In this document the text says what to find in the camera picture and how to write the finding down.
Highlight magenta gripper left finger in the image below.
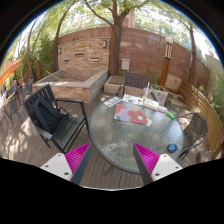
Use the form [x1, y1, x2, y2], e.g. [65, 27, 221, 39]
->
[40, 142, 93, 185]

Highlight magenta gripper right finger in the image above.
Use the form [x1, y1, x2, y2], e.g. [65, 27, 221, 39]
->
[132, 142, 184, 186]

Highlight black metal armchair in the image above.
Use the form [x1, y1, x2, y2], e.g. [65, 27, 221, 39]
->
[23, 84, 89, 153]

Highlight round glass patio table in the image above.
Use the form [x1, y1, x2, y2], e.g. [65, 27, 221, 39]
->
[89, 101, 184, 174]

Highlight green marker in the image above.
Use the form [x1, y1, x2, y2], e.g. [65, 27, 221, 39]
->
[167, 112, 175, 119]

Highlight white book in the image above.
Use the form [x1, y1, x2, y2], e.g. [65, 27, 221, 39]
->
[143, 99, 159, 110]

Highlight black backpack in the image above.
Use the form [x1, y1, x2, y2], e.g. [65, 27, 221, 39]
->
[31, 97, 68, 133]

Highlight wicker chair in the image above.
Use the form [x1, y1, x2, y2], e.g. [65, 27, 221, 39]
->
[176, 112, 208, 159]

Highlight printed magazine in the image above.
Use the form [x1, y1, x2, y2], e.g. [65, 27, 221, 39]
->
[123, 94, 143, 105]

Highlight black and white paper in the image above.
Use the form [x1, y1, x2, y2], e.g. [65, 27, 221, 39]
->
[104, 96, 121, 107]

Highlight clear plastic cup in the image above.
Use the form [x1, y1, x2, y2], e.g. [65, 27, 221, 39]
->
[143, 82, 151, 100]

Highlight stone fountain basin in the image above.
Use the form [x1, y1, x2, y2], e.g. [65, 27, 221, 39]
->
[33, 70, 108, 103]

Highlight dark slatted chair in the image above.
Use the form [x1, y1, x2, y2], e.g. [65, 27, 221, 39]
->
[115, 71, 152, 96]

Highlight orange umbrella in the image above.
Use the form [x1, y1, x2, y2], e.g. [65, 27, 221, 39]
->
[0, 60, 21, 86]

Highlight large tree trunk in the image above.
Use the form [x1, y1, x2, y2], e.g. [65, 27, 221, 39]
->
[83, 0, 133, 76]

